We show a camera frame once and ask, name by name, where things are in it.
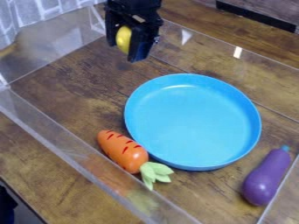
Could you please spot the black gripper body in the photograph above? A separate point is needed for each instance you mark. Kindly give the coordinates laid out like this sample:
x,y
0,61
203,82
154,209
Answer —
x,y
142,8

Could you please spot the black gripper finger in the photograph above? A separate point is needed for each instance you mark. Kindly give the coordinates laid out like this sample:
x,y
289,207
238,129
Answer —
x,y
145,36
114,21

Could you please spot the yellow toy lemon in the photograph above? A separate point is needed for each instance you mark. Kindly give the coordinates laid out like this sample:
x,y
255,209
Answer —
x,y
123,39

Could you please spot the blue round plastic tray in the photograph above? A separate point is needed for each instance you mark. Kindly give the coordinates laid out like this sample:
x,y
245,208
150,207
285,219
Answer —
x,y
195,122

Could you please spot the orange toy carrot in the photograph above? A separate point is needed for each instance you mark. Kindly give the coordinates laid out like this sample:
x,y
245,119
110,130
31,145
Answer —
x,y
131,156

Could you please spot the purple toy eggplant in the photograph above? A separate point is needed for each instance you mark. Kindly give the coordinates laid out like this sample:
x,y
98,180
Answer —
x,y
262,181

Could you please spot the dark object at table edge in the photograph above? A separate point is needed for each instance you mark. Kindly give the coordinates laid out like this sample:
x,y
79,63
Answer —
x,y
7,207

